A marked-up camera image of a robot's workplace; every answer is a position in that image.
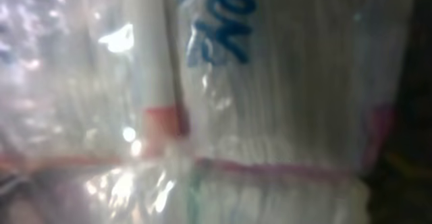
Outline tissue multipack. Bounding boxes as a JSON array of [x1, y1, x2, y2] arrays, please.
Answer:
[[1, 0, 414, 223]]

